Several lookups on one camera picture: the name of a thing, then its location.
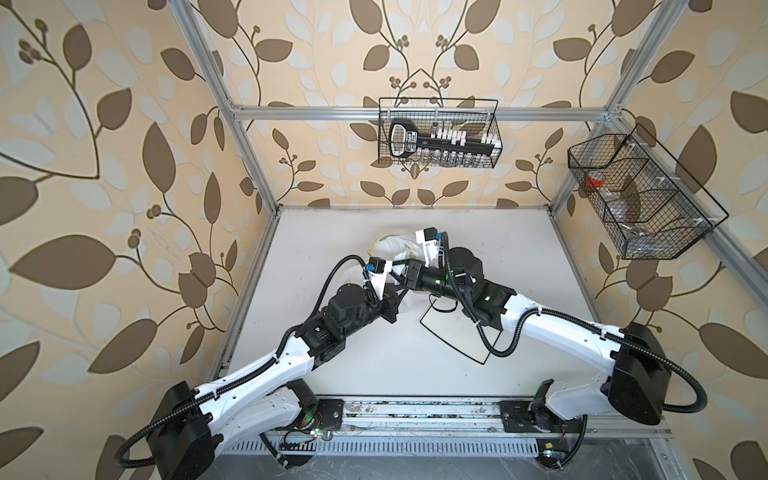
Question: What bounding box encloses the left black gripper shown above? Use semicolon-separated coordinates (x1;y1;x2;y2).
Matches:
339;280;406;341

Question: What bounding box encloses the white plastic bag fruit print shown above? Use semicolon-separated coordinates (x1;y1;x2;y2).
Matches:
363;230;425;282

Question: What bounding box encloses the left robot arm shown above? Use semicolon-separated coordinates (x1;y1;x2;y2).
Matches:
114;255;424;479

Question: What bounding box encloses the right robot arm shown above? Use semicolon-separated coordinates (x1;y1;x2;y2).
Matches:
392;231;708;469

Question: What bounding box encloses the white tray black rim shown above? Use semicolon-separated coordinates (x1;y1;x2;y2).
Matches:
420;294;491;365

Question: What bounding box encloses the red item in right basket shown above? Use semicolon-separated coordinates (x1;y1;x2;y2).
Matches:
584;170;606;190

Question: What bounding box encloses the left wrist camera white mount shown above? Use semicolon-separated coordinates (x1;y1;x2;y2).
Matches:
365;257;393;300

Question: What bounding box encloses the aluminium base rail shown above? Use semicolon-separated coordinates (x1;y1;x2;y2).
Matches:
173;394;673;457

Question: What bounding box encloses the black handled tool in basket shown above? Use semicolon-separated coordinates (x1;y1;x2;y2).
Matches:
384;119;503;160

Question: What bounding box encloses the back black wire basket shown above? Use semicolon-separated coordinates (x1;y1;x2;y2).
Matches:
377;96;503;169

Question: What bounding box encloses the black wire basket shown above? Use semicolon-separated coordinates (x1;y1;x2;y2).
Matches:
567;124;729;260
377;96;503;169

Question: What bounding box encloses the right black wire basket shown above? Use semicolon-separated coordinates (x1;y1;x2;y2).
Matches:
567;124;729;260

